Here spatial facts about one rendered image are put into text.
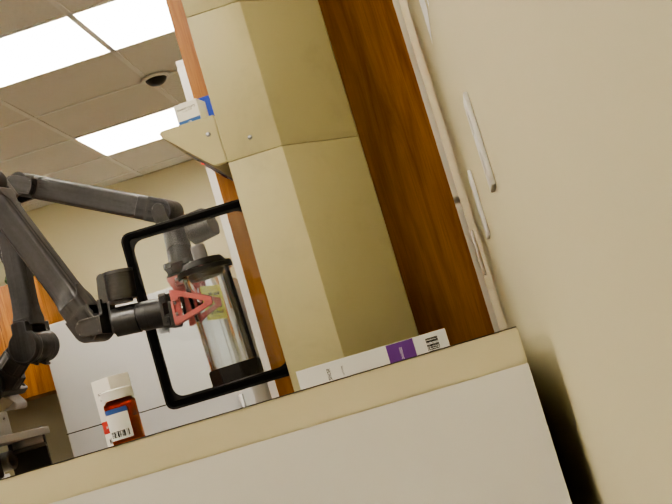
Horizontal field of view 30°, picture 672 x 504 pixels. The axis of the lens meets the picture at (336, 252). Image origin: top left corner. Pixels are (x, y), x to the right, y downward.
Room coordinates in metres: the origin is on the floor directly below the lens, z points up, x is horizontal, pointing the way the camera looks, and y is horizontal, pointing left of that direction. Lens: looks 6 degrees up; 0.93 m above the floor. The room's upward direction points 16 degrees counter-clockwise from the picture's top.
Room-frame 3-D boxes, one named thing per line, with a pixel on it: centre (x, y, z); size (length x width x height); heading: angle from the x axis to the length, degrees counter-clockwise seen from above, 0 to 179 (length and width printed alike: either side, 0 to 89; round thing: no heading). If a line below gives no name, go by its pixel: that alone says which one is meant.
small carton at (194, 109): (2.49, 0.20, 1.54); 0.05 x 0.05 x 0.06; 75
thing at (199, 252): (2.39, 0.25, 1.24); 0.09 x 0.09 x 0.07
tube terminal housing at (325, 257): (2.53, 0.01, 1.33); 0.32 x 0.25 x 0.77; 175
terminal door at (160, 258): (2.70, 0.29, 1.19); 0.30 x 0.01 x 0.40; 87
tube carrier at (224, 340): (2.39, 0.25, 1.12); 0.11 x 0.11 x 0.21
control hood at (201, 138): (2.55, 0.19, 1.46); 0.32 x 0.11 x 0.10; 175
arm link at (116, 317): (2.41, 0.42, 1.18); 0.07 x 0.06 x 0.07; 85
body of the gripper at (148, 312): (2.40, 0.36, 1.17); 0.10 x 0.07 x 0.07; 175
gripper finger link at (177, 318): (2.36, 0.29, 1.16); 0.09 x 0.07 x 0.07; 85
